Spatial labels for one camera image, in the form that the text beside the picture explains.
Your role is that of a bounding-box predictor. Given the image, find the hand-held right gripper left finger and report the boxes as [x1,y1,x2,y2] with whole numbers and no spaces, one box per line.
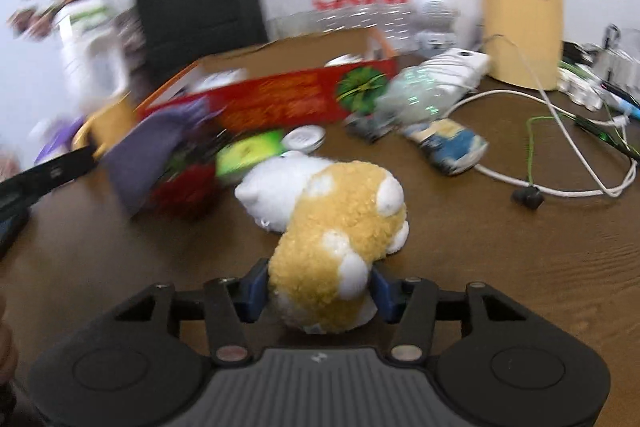
[114,258,273,365]

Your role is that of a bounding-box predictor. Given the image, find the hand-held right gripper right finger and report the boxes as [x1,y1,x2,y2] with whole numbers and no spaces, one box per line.
[371,267,528,365]

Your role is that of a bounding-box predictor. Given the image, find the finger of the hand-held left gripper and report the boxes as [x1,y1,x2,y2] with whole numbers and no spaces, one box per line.
[0,146,98,214]

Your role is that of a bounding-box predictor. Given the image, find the yellow white plush toy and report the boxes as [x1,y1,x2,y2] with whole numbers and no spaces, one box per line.
[235,151,411,335]

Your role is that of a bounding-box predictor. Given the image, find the purple towel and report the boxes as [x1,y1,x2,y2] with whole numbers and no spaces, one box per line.
[102,99,216,218]

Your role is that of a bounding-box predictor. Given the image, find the red fabric item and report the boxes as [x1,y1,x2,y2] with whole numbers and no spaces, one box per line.
[150,159,223,220]

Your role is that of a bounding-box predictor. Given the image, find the green packet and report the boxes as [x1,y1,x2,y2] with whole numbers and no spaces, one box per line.
[215,131,286,185]

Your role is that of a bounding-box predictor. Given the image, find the white round tin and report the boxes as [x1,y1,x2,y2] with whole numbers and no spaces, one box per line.
[281,126,326,154]

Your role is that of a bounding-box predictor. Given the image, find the blue yellow cartoon pouch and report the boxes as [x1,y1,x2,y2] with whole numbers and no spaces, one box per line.
[404,118,489,176]

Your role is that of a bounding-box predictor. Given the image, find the red cardboard box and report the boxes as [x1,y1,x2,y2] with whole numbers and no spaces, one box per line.
[134,27,401,135]

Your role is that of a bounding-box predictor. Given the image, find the clear plastic bag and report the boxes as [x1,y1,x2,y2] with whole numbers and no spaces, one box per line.
[375,69,453,128]

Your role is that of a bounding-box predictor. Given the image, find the purple tissue box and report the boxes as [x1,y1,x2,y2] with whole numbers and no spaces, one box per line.
[30,117,86,168]

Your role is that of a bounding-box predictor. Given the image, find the yellow mug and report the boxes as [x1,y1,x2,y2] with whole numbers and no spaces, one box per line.
[72,94,138,158]

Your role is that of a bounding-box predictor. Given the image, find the white detergent bottle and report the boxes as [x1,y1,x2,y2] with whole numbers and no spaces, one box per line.
[52,0,128,108]

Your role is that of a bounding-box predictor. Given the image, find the small dark object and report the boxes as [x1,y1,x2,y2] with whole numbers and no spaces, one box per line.
[345,113,401,144]

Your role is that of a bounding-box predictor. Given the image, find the black plug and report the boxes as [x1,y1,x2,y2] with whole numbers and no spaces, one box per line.
[511,186,545,210]

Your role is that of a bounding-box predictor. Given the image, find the white flat packet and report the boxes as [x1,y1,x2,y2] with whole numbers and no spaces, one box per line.
[197,69,248,94]

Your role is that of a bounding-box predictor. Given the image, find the white power bank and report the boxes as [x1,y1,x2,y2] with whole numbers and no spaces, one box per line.
[417,48,492,95]

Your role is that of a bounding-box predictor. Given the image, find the white power strip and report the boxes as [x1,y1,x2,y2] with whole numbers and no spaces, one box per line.
[557,67,606,110]

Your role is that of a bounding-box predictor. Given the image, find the white cable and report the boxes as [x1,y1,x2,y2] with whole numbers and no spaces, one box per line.
[445,34,638,200]

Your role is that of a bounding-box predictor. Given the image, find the green cable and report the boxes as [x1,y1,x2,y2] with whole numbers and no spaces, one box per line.
[525,114,640,188]

